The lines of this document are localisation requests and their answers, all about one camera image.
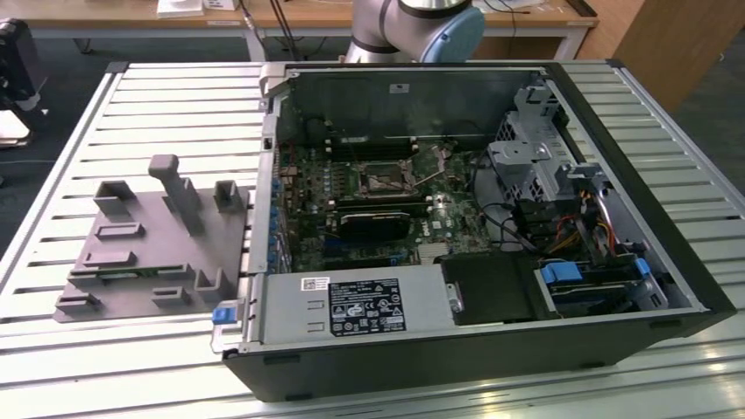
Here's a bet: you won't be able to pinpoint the CPU socket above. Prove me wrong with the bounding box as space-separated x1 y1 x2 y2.
355 159 421 197

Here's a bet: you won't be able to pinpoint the white box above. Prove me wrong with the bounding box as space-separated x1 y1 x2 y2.
155 0 207 19

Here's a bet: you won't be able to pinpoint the grey parts rack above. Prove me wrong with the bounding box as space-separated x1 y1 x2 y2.
51 154 253 325

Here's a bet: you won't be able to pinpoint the green RAM stick in rack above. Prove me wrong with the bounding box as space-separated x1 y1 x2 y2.
96 269 160 279

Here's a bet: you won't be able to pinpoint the black graphics card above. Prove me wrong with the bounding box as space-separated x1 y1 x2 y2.
339 210 413 244

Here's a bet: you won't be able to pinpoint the grey power supply unit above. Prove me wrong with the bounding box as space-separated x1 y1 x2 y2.
257 266 463 342

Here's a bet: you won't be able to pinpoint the socket locking lever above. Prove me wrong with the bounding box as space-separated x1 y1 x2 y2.
413 147 451 187

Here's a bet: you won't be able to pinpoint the black power supply label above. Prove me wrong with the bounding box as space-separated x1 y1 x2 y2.
327 278 408 338

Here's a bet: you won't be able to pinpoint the green motherboard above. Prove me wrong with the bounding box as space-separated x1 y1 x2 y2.
272 138 497 271

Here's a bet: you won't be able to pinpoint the small silver heat sink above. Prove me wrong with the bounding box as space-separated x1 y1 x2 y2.
417 243 451 264

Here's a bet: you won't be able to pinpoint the silver disk bay cage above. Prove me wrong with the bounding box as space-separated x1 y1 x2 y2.
487 85 587 203

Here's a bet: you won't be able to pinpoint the black plastic air shroud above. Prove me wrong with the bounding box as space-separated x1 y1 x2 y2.
437 251 557 326

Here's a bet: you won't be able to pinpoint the black open PC case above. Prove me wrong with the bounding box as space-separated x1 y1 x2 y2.
223 59 739 403

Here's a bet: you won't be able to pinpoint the hard disk in blue carrier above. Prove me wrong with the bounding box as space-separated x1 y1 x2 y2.
536 258 640 306

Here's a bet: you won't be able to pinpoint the wooden cabinet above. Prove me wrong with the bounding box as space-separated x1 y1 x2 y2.
611 0 745 113

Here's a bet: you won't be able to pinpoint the hanging black cables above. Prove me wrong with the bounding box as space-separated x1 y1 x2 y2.
241 0 319 62

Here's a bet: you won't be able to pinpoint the black wire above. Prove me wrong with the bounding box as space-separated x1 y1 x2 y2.
480 203 540 251

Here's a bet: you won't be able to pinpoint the orange and yellow wire bundle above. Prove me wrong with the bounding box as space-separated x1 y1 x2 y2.
549 191 620 257

